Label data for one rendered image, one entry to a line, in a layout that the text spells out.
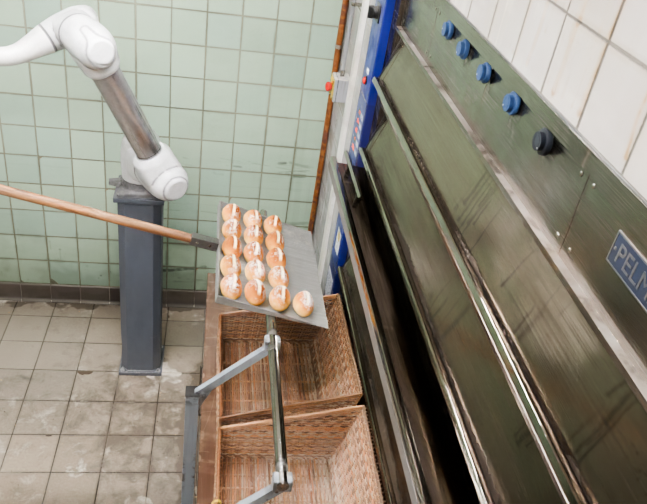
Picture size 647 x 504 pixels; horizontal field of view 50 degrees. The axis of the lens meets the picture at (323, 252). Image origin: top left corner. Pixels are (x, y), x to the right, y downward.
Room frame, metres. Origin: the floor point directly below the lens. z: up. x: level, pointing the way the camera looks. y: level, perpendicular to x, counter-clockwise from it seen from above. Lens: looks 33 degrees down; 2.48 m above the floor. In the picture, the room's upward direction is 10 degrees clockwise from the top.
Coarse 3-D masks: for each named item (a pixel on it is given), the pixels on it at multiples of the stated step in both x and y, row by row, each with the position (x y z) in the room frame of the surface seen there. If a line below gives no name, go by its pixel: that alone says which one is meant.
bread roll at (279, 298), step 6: (276, 288) 1.68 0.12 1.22; (282, 288) 1.68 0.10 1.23; (270, 294) 1.67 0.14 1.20; (276, 294) 1.65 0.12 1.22; (282, 294) 1.65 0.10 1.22; (288, 294) 1.67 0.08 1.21; (270, 300) 1.64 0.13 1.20; (276, 300) 1.63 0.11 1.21; (282, 300) 1.63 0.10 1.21; (288, 300) 1.65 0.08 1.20; (276, 306) 1.62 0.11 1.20; (282, 306) 1.63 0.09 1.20
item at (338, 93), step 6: (336, 72) 2.88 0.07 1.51; (336, 78) 2.80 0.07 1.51; (342, 78) 2.82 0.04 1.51; (348, 78) 2.83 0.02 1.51; (336, 84) 2.79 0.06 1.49; (342, 84) 2.79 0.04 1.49; (348, 84) 2.80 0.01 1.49; (336, 90) 2.79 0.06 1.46; (342, 90) 2.80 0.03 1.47; (330, 96) 2.82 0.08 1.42; (336, 96) 2.79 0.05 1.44; (342, 96) 2.80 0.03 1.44; (342, 102) 2.80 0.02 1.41
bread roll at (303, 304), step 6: (300, 294) 1.69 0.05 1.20; (306, 294) 1.69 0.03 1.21; (294, 300) 1.68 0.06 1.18; (300, 300) 1.67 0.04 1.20; (306, 300) 1.67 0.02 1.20; (312, 300) 1.68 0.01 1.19; (294, 306) 1.66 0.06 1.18; (300, 306) 1.65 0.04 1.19; (306, 306) 1.65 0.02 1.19; (312, 306) 1.67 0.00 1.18; (300, 312) 1.64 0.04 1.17; (306, 312) 1.64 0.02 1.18
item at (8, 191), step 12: (0, 192) 1.69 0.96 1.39; (12, 192) 1.70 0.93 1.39; (24, 192) 1.71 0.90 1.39; (48, 204) 1.72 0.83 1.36; (60, 204) 1.73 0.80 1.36; (72, 204) 1.74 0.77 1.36; (96, 216) 1.74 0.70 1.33; (108, 216) 1.76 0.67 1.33; (120, 216) 1.77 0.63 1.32; (144, 228) 1.77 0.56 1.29; (156, 228) 1.79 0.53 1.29; (168, 228) 1.80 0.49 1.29; (180, 240) 1.80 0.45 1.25
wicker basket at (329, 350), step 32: (288, 320) 2.16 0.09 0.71; (224, 352) 2.04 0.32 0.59; (288, 352) 2.11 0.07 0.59; (320, 352) 2.07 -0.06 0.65; (352, 352) 1.87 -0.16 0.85; (224, 384) 1.87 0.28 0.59; (256, 384) 1.89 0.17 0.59; (288, 384) 1.93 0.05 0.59; (320, 384) 1.94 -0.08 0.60; (352, 384) 1.74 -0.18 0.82; (224, 416) 1.58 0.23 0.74; (256, 416) 1.60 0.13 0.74
